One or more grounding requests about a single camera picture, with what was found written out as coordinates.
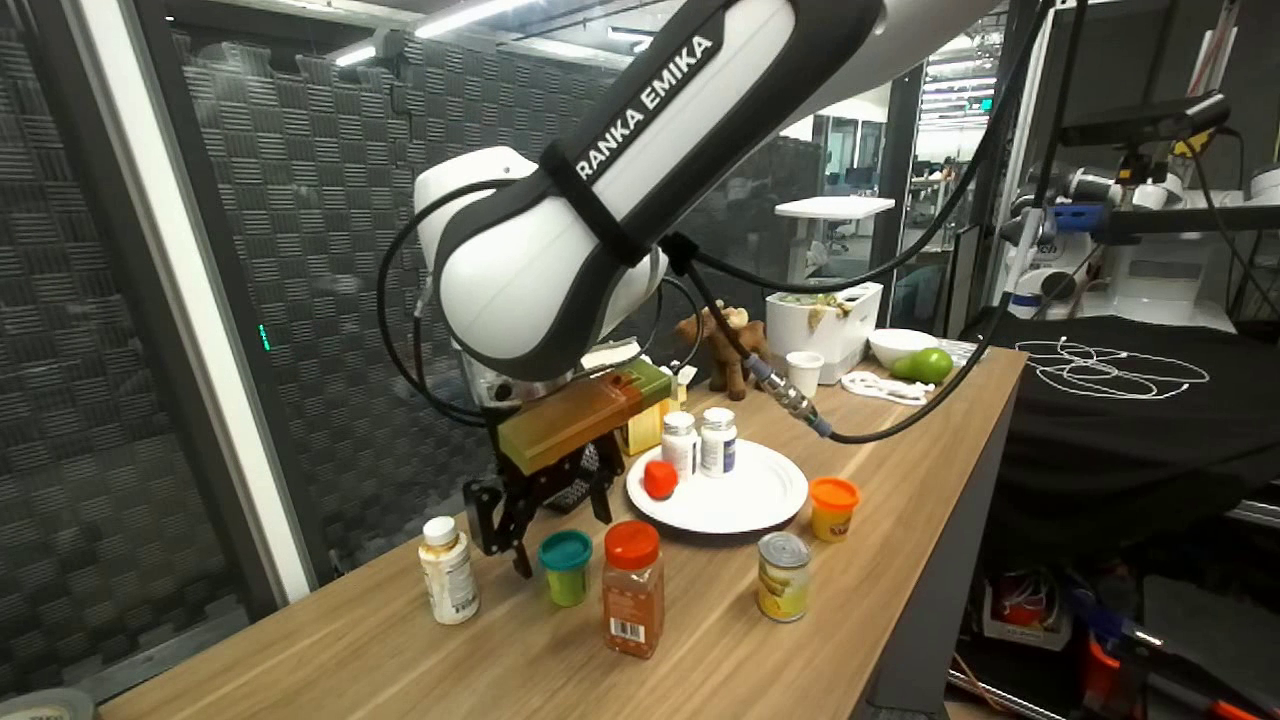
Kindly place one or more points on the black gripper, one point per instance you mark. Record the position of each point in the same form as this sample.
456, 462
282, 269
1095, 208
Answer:
562, 481

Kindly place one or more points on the teal lid small tub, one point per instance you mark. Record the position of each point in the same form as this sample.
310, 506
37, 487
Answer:
565, 568

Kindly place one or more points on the white pill bottle blue label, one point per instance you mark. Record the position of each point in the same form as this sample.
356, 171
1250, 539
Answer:
717, 440
683, 445

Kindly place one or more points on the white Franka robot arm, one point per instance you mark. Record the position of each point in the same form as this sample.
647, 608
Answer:
562, 254

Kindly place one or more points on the white paper plate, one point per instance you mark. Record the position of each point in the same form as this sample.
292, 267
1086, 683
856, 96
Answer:
725, 506

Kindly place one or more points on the white bottle beige cap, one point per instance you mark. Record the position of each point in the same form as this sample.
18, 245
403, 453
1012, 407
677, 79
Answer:
449, 573

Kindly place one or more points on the spice jar orange lid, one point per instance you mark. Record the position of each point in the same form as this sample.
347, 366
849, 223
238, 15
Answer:
635, 593

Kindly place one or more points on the brown plush moose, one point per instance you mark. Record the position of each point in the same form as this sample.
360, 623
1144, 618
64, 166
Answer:
731, 352

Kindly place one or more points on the small yellow tin can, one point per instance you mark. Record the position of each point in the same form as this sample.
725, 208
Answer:
785, 582

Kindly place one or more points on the orange lid dough tub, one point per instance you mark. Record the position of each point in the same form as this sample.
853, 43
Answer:
832, 508

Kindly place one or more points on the white paper cup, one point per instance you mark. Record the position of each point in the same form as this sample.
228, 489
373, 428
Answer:
807, 376

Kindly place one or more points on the brown crinkled scraps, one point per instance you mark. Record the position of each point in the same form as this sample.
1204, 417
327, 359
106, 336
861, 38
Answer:
827, 306

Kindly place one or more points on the white paper sheet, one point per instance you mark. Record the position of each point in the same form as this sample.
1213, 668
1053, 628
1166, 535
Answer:
883, 389

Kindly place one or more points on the green fruit on board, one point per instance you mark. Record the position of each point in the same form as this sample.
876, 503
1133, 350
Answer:
892, 346

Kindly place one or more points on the white background table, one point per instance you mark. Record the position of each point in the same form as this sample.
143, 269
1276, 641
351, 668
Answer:
832, 204

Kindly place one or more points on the red tool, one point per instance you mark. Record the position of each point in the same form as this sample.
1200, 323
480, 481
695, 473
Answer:
1105, 672

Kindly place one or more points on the black table cover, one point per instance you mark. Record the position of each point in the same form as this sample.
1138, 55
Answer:
1133, 440

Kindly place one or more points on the white lab machine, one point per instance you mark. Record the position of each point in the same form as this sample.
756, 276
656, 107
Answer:
1133, 274

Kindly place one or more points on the black bar camera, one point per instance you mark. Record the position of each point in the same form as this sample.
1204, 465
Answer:
1144, 119

